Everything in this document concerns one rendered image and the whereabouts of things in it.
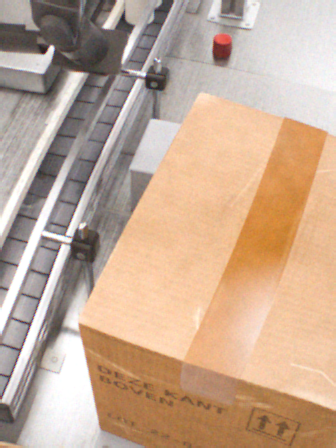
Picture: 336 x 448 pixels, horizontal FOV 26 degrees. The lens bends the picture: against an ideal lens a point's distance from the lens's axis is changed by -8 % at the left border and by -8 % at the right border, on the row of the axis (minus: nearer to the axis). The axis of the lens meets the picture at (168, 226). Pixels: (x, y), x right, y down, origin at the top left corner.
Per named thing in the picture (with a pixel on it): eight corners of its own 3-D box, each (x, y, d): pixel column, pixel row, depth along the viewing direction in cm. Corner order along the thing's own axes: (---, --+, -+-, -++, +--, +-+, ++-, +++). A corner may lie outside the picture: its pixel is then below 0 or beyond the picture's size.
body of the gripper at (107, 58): (64, 24, 101) (48, 9, 94) (130, 35, 100) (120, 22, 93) (53, 66, 102) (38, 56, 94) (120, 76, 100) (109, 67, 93)
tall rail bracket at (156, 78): (122, 122, 114) (121, 46, 101) (167, 130, 113) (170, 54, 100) (115, 136, 112) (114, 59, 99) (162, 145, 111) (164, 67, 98)
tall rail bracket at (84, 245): (55, 280, 97) (41, 202, 84) (106, 295, 96) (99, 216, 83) (48, 300, 95) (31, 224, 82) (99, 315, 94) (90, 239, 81)
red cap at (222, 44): (214, 44, 127) (215, 30, 125) (232, 48, 127) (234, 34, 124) (210, 55, 125) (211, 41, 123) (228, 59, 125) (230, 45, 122)
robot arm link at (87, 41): (85, 52, 87) (91, 8, 87) (34, 49, 88) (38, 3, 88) (98, 62, 94) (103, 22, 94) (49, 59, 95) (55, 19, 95)
